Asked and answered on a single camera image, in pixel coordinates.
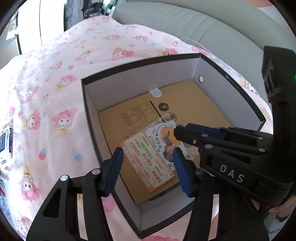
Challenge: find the grey padded headboard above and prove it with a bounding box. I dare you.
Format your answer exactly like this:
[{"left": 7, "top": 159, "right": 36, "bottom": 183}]
[{"left": 113, "top": 1, "right": 295, "bottom": 99}]

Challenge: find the orange printed card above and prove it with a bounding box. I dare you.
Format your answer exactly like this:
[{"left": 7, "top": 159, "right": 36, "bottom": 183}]
[{"left": 120, "top": 132, "right": 175, "bottom": 193}]

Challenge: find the person's hand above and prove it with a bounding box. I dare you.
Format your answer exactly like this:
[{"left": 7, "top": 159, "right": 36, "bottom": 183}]
[{"left": 252, "top": 194, "right": 295, "bottom": 223}]

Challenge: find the pink cartoon bedsheet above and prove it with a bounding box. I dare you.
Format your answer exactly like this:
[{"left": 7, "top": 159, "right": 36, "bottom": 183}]
[{"left": 0, "top": 16, "right": 276, "bottom": 241}]

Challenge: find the cartoon sticker sheet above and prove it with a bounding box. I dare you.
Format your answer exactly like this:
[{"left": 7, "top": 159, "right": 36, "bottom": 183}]
[{"left": 145, "top": 120, "right": 188, "bottom": 171}]

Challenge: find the black cardboard box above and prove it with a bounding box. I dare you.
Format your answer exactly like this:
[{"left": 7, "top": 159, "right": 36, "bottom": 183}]
[{"left": 82, "top": 53, "right": 266, "bottom": 238}]

